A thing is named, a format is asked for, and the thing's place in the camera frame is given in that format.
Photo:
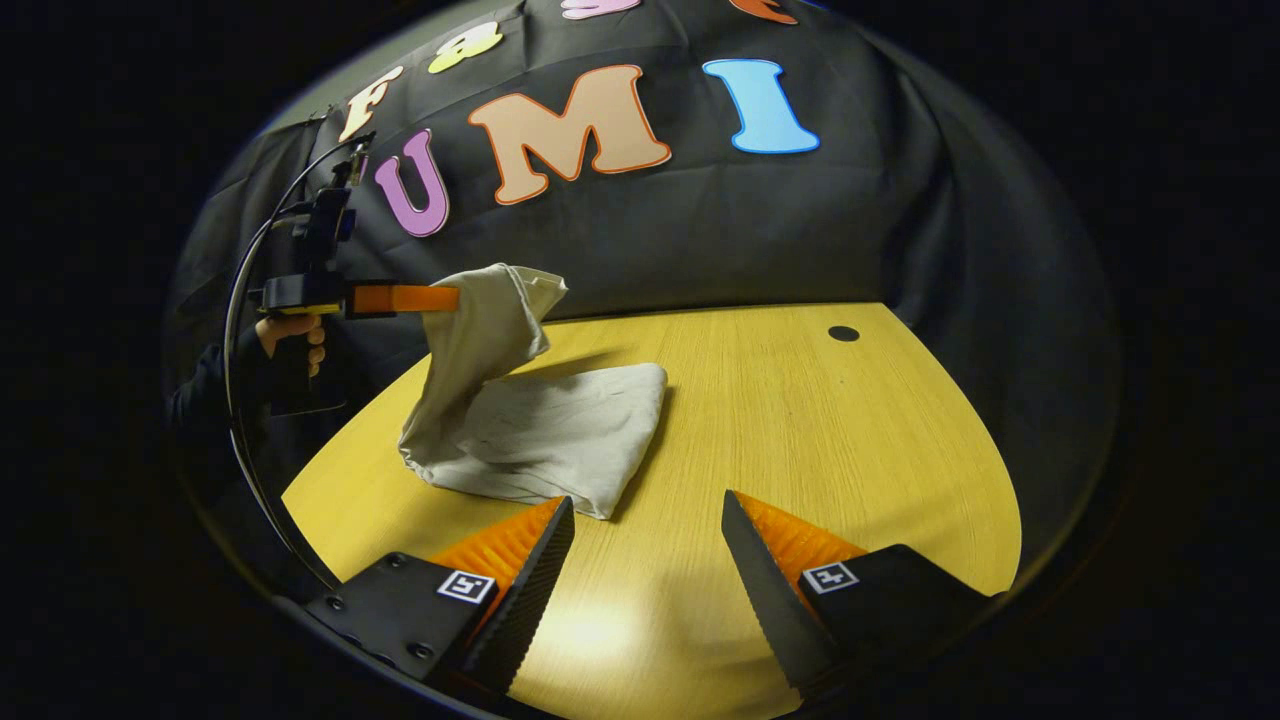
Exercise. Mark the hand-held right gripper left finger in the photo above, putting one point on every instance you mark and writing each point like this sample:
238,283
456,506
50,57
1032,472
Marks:
525,600

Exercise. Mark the black backdrop cloth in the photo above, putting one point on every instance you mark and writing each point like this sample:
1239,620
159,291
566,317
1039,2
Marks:
800,230

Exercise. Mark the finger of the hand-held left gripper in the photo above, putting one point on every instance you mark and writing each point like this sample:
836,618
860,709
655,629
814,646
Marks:
400,299

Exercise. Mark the white jeans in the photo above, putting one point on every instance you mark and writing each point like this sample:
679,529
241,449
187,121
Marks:
560,430

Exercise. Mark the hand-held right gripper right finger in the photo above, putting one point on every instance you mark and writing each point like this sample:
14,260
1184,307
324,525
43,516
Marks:
770,600

